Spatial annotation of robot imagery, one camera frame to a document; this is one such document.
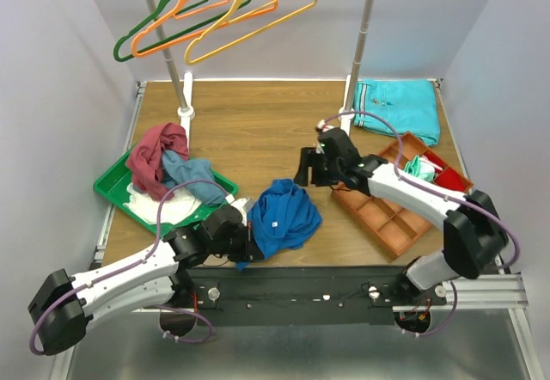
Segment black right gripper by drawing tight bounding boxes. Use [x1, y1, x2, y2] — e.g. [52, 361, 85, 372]
[293, 146, 344, 187]

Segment blue tank top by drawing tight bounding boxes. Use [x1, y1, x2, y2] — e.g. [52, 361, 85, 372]
[247, 179, 322, 260]

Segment yellow hanger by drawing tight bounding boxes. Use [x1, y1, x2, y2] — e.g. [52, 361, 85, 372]
[184, 0, 318, 65]

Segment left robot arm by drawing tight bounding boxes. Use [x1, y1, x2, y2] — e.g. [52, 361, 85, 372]
[27, 205, 265, 356]

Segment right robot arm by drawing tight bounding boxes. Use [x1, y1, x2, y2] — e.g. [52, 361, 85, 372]
[294, 127, 508, 304]

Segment orange hanger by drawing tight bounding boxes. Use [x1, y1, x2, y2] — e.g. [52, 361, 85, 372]
[130, 0, 279, 59]

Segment green hanger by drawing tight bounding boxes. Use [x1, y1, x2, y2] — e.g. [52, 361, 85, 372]
[113, 0, 254, 62]

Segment white cloth in tray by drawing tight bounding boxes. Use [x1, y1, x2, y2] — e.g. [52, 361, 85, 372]
[123, 182, 202, 225]

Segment white right rack foot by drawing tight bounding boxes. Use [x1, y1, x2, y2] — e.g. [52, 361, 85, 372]
[338, 75, 358, 134]

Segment white rack foot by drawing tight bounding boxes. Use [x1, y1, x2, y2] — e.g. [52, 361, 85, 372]
[338, 75, 358, 134]
[177, 72, 195, 138]

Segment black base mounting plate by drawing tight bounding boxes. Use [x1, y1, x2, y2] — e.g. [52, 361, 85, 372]
[88, 263, 486, 329]

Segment teal grey shirt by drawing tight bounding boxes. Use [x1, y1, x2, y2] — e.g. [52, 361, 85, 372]
[162, 150, 225, 206]

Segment brown compartment organizer tray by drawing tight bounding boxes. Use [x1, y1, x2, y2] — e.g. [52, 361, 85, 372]
[331, 132, 474, 260]

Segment mint green sock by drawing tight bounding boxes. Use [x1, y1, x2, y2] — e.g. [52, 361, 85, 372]
[404, 156, 436, 182]

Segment maroon shirt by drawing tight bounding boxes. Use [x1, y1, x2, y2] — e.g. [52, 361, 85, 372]
[125, 122, 189, 201]

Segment turquoise folded shorts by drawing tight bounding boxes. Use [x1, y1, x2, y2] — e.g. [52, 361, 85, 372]
[353, 79, 441, 147]

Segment green plastic tray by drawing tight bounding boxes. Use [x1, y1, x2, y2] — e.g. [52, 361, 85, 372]
[94, 149, 221, 236]

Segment white left rack foot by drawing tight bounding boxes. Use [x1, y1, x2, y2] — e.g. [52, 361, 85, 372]
[177, 72, 195, 138]

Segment red cloth in organizer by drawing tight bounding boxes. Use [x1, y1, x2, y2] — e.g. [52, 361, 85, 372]
[433, 167, 468, 193]

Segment right metal rack pole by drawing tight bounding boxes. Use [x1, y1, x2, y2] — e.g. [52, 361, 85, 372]
[347, 0, 383, 113]

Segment metal rack pole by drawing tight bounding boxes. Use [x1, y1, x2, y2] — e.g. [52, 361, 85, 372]
[133, 0, 193, 113]
[347, 0, 383, 113]

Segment left metal rack pole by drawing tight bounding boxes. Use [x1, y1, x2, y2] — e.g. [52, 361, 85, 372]
[133, 0, 193, 113]

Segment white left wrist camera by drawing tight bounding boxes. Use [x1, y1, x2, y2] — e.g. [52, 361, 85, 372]
[225, 194, 254, 226]

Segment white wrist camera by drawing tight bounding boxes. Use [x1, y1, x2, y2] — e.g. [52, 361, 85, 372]
[225, 194, 254, 226]
[315, 120, 339, 156]

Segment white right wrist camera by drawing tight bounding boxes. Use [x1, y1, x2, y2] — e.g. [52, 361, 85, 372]
[315, 120, 339, 156]

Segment aluminium frame rail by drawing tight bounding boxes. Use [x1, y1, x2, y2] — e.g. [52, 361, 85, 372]
[453, 274, 529, 310]

